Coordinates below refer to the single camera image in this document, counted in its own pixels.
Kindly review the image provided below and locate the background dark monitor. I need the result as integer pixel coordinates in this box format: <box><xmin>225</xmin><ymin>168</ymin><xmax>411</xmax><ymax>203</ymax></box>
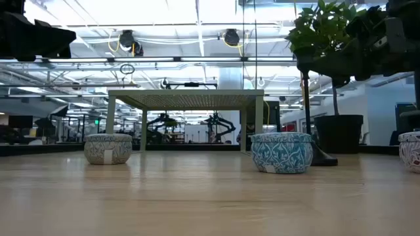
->
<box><xmin>8</xmin><ymin>115</ymin><xmax>33</xmax><ymax>129</ymax></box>

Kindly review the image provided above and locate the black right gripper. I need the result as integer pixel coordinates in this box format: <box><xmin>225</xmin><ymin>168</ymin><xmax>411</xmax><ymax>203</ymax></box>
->
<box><xmin>343</xmin><ymin>0</ymin><xmax>420</xmax><ymax>83</ymax></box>

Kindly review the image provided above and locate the black ceiling cord reel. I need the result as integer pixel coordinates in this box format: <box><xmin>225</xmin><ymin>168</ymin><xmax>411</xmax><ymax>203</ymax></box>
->
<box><xmin>117</xmin><ymin>29</ymin><xmax>144</xmax><ymax>57</ymax></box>
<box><xmin>224</xmin><ymin>28</ymin><xmax>241</xmax><ymax>47</ymax></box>

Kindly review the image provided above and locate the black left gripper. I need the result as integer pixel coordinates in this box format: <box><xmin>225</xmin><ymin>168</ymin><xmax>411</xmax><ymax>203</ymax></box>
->
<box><xmin>0</xmin><ymin>0</ymin><xmax>77</xmax><ymax>63</ymax></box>

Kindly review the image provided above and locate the blue patterned candle tin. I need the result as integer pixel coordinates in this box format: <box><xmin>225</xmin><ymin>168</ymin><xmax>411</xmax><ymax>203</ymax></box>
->
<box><xmin>250</xmin><ymin>132</ymin><xmax>314</xmax><ymax>174</ymax></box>

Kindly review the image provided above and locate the black plant pot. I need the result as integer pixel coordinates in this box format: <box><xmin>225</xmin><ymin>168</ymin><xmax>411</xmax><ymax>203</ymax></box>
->
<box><xmin>313</xmin><ymin>113</ymin><xmax>364</xmax><ymax>155</ymax></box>

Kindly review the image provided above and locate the tall black candlestick holder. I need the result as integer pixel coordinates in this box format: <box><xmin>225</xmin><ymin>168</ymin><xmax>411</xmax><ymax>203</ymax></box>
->
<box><xmin>296</xmin><ymin>49</ymin><xmax>339</xmax><ymax>167</ymax></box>

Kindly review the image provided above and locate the long ceiling light strip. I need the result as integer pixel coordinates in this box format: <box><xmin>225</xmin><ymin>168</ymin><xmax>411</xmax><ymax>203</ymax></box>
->
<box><xmin>0</xmin><ymin>56</ymin><xmax>296</xmax><ymax>64</ymax></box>

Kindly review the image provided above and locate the green leafy artificial plant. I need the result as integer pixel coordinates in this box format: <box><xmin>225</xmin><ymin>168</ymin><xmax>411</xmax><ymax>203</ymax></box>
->
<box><xmin>284</xmin><ymin>0</ymin><xmax>370</xmax><ymax>116</ymax></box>

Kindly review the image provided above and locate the grey patterned candle tin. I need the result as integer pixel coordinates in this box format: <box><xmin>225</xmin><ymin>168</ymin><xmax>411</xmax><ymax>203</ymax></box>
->
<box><xmin>83</xmin><ymin>133</ymin><xmax>133</xmax><ymax>165</ymax></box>

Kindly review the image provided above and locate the green perforated metal table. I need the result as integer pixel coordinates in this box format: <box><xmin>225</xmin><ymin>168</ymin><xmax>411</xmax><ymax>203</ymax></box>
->
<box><xmin>105</xmin><ymin>89</ymin><xmax>265</xmax><ymax>153</ymax></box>

